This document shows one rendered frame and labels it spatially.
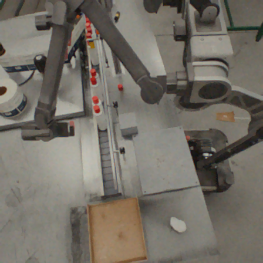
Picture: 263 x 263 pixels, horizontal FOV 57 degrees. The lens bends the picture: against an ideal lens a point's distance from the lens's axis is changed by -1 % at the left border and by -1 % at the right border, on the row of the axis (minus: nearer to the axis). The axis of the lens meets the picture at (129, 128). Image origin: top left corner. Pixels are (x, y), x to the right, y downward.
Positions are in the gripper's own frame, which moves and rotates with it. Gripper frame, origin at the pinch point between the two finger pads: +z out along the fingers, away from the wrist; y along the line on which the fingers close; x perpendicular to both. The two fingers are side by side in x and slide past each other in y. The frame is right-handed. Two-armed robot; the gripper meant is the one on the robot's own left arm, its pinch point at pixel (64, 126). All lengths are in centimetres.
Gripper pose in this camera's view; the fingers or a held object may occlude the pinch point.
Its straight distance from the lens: 115.2
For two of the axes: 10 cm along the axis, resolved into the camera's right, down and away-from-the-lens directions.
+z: 1.0, -1.6, 9.8
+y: -9.9, 0.3, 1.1
